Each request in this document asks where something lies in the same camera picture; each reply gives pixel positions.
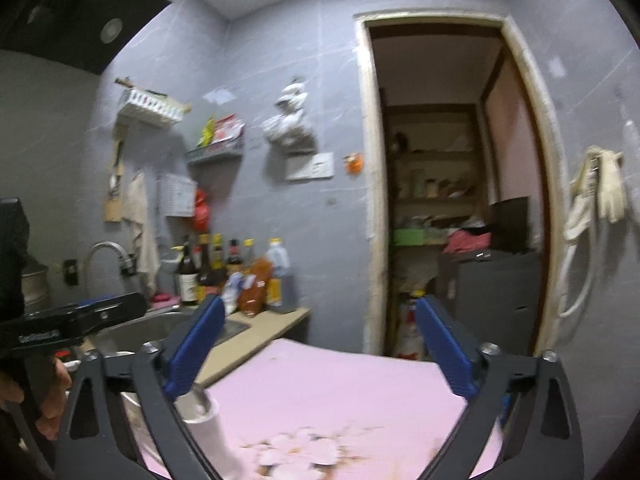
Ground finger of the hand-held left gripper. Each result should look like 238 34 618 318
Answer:
60 292 148 336
72 298 135 311

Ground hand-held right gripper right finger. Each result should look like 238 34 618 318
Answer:
415 296 586 480

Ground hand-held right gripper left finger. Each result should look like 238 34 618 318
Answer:
54 294 226 480

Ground white utensil holder cup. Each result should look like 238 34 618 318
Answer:
177 384 246 480

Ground person's left hand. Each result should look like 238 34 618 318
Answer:
0 357 73 441

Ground steel sink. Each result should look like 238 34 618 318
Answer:
90 309 251 357

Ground steel pot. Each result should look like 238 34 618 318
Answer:
22 259 51 317

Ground metal faucet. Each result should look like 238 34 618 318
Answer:
87 241 139 281

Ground dark grey cabinet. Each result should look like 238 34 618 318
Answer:
436 250 544 357

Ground white and blue packet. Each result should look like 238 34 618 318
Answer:
221 272 246 314

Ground dark bottle with white label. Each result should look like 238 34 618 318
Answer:
177 242 200 307

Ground beige kitchen counter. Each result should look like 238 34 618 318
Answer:
194 307 312 401

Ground grey plastic container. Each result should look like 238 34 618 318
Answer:
160 246 182 296

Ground dark sauce bottle red label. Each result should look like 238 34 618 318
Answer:
197 234 214 302

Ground hanging beige cloth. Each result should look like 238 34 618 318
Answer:
122 170 161 292

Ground orange seasoning packet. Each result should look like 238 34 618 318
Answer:
237 257 274 317

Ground yellow-capped sauce bottle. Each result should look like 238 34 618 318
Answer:
210 233 227 287

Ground red-capped dark sauce bottle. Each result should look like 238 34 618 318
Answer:
226 238 245 277

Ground hanging wooden board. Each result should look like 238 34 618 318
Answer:
103 139 126 224

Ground red cloth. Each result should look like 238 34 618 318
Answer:
442 230 494 257

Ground large dark vinegar jug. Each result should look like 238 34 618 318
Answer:
265 238 297 312

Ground green box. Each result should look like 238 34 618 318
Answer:
392 228 427 247

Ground pink floral tablecloth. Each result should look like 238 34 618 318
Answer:
122 337 506 480

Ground red hanging bag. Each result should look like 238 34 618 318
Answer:
192 190 211 234

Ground black box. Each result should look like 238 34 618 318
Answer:
487 197 531 254

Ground wooden storage shelf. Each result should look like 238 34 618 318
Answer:
384 104 490 361

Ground hanging white gloves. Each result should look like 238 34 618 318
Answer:
562 146 629 242

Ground hanging white plastic bags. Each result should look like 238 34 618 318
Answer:
262 77 319 154

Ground black range hood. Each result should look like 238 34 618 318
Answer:
0 0 181 76

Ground white wall basket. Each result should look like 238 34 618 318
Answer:
160 174 197 219

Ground white hose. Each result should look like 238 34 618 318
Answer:
556 220 610 319

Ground wooden door frame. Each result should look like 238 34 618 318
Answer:
354 9 568 361

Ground wall shelf with packets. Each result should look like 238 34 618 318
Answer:
186 115 247 167

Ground white wall rack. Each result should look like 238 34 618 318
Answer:
115 77 192 127

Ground white wall switch panel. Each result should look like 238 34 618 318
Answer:
286 151 335 181

